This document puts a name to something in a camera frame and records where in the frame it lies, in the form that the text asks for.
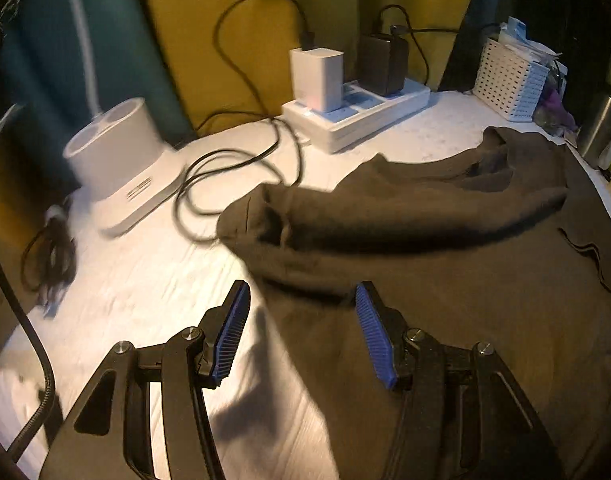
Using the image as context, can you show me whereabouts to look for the black charger adapter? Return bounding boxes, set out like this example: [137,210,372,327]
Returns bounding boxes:
[360,32,410,97]

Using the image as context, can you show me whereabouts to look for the blue white paper packets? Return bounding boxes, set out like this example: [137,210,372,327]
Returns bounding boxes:
[495,16,561,61]

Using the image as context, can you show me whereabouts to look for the dark olive garment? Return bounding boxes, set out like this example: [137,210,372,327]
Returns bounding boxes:
[218,126,611,480]

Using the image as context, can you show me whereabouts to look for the teal curtain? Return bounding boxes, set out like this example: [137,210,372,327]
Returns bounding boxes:
[0,0,196,141]

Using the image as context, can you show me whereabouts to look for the white power strip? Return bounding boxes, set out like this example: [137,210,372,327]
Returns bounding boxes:
[281,80,432,155]

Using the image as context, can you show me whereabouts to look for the yellow curtain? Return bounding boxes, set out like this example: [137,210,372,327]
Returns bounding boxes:
[140,0,481,136]

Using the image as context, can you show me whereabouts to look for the stainless steel tumbler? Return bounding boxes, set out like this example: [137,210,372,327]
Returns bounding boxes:
[578,87,611,166]

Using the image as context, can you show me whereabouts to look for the white plastic basket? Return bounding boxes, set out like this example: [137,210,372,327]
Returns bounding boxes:
[473,37,551,123]

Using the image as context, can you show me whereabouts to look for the thin black adapter cable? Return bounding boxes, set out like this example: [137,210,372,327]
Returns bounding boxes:
[375,4,466,86]

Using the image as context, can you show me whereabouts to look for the white charger adapter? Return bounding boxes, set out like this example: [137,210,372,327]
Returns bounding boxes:
[290,47,345,113]

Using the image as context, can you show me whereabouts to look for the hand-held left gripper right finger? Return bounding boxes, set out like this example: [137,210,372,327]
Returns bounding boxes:
[354,281,569,480]

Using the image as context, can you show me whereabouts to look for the long black charging cable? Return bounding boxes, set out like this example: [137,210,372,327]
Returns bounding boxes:
[175,0,316,248]

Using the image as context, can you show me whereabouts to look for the brown cardboard box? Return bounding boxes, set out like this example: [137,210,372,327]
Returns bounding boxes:
[0,130,81,366]

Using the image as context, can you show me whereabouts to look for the bundled black cable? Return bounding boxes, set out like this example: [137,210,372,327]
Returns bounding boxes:
[21,200,78,311]

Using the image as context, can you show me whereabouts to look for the braided black cable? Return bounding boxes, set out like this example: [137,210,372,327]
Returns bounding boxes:
[0,217,53,463]

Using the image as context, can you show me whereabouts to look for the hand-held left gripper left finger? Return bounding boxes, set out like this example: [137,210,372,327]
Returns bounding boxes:
[39,280,251,480]

